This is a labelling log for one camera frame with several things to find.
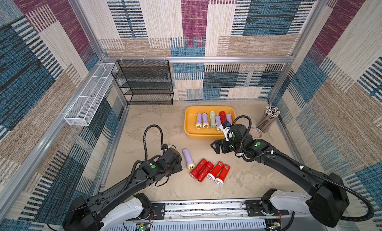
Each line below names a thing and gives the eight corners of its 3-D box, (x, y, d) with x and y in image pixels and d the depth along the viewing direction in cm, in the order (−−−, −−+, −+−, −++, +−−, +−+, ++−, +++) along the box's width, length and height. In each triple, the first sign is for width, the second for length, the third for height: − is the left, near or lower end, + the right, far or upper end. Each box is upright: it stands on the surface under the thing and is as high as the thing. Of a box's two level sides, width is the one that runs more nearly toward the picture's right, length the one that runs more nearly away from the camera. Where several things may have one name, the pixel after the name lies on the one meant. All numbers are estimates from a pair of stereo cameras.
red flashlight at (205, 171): (195, 179, 84) (195, 178, 82) (208, 161, 90) (208, 160, 88) (201, 184, 82) (201, 183, 80) (214, 166, 88) (214, 164, 87)
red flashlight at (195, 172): (188, 174, 85) (188, 173, 84) (202, 158, 91) (203, 157, 89) (194, 179, 83) (194, 178, 82) (208, 163, 89) (208, 162, 88)
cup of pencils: (257, 133, 104) (268, 115, 89) (254, 123, 109) (264, 105, 94) (269, 132, 104) (281, 114, 89) (265, 123, 109) (276, 105, 94)
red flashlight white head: (206, 177, 84) (206, 175, 82) (218, 161, 90) (219, 160, 88) (212, 182, 82) (212, 181, 80) (225, 166, 88) (225, 165, 86)
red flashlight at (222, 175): (213, 182, 83) (214, 180, 81) (224, 165, 89) (224, 163, 87) (221, 187, 82) (222, 185, 79) (231, 170, 88) (232, 167, 85)
